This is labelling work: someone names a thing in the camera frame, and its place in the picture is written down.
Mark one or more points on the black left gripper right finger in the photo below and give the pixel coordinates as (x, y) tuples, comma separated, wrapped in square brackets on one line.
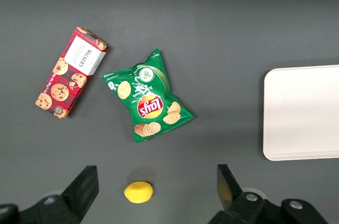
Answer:
[(238, 208)]

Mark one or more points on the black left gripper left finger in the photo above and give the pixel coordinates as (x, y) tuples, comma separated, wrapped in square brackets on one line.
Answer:
[(79, 192)]

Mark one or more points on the white plastic tray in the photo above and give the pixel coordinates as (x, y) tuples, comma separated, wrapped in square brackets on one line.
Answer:
[(302, 112)]

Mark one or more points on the yellow lemon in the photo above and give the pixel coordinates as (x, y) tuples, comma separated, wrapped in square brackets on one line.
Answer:
[(138, 192)]

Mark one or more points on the red tartan cookie box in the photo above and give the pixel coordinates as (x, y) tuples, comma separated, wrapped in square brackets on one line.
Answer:
[(66, 81)]

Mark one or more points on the green Lay's chips bag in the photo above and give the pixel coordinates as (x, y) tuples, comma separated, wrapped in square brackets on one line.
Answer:
[(148, 97)]

